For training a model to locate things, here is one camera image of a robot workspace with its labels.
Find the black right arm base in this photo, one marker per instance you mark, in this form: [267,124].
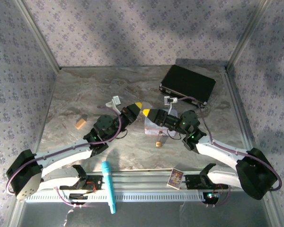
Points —
[203,186]

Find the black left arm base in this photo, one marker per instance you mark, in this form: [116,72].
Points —
[85,183]

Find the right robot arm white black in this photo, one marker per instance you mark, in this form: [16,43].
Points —
[227,153]

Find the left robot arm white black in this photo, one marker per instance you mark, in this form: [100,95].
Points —
[61,154]

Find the orange rectangular block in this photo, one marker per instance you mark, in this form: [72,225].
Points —
[80,123]

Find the small brown bottle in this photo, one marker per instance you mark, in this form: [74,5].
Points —
[159,143]

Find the black ribbed hard case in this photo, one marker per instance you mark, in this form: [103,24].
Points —
[188,82]

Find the colourful card box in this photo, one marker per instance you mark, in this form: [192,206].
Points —
[175,178]

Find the blue toy microphone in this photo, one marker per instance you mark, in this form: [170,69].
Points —
[108,184]

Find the aluminium table side rail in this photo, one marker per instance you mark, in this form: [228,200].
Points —
[237,111]

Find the aluminium mounting rail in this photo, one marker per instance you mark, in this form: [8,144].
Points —
[142,179]

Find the aluminium frame post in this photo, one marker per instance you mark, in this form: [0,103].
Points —
[247,33]
[41,37]

